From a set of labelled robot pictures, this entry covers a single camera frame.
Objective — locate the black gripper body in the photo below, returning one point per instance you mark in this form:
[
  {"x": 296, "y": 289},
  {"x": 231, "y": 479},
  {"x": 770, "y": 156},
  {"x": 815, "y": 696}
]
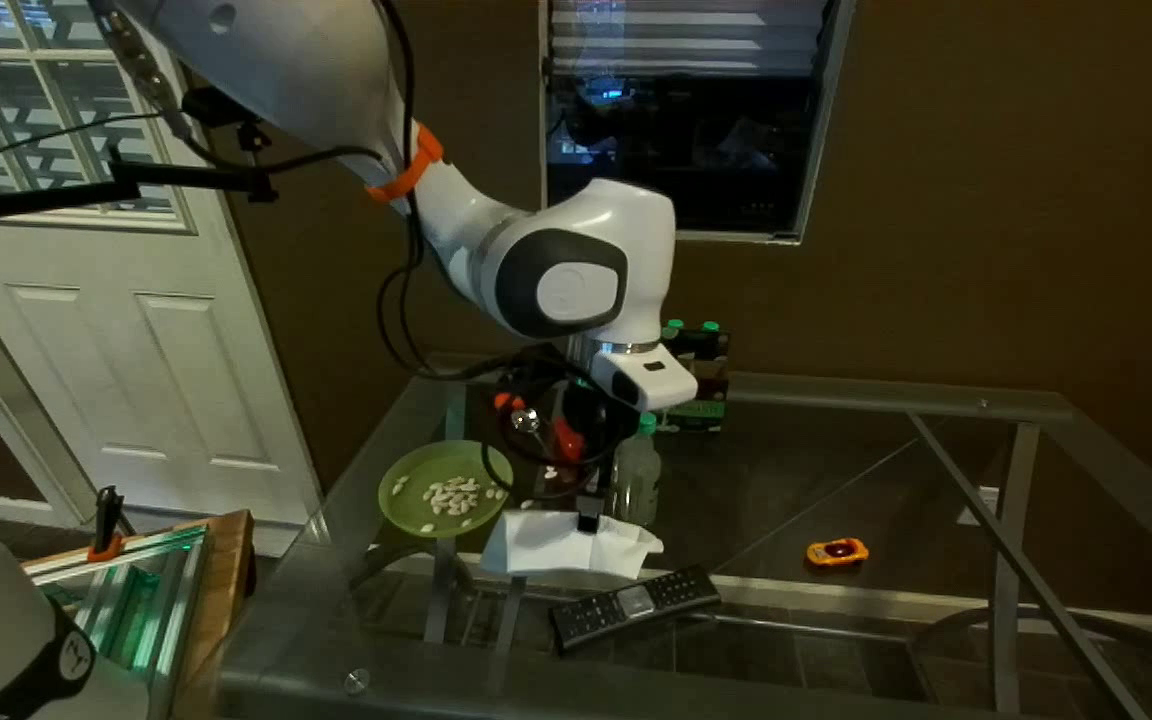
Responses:
[{"x": 609, "y": 445}]

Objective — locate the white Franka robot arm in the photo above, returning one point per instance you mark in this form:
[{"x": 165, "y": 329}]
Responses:
[{"x": 310, "y": 65}]

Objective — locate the white framed window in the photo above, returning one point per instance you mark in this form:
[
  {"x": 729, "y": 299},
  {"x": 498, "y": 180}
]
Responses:
[{"x": 683, "y": 134}]

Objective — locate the white wall outlet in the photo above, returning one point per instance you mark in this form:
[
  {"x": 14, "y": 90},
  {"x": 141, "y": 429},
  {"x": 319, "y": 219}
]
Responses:
[{"x": 982, "y": 504}]

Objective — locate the white panel door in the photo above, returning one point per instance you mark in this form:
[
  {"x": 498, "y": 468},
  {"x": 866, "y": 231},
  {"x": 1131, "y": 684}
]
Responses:
[{"x": 136, "y": 361}]

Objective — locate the small orange tape measure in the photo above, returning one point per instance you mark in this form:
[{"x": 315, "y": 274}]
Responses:
[{"x": 838, "y": 553}]

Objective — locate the black tripod rod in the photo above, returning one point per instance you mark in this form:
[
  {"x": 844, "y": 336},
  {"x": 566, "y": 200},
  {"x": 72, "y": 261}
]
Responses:
[{"x": 96, "y": 195}]

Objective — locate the white paper napkin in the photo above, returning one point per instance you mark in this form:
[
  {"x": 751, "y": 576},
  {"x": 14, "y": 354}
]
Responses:
[{"x": 537, "y": 547}]

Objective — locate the dark bottle green cap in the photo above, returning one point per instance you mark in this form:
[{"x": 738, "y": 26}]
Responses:
[
  {"x": 713, "y": 340},
  {"x": 672, "y": 340}
]

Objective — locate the black remote control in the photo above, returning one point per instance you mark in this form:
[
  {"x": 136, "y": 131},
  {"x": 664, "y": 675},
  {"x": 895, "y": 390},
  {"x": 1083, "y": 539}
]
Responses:
[{"x": 638, "y": 607}]

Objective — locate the green round plate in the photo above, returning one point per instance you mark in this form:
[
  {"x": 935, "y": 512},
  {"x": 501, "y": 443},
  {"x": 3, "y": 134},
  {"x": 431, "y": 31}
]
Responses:
[{"x": 411, "y": 500}]

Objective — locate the heaped white grains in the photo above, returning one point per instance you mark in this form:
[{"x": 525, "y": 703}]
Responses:
[{"x": 449, "y": 499}]

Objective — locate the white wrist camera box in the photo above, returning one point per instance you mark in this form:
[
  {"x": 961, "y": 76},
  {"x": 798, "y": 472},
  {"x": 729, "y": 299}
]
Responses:
[{"x": 648, "y": 381}]

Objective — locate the small orange clamp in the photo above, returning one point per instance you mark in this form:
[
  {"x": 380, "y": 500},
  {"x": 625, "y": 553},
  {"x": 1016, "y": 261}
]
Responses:
[{"x": 105, "y": 525}]

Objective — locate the black green bottle pack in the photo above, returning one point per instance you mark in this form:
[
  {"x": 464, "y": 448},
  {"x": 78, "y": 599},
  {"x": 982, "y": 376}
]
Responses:
[{"x": 698, "y": 403}]

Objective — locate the wooden framed glass panel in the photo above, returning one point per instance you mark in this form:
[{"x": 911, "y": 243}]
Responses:
[{"x": 148, "y": 600}]

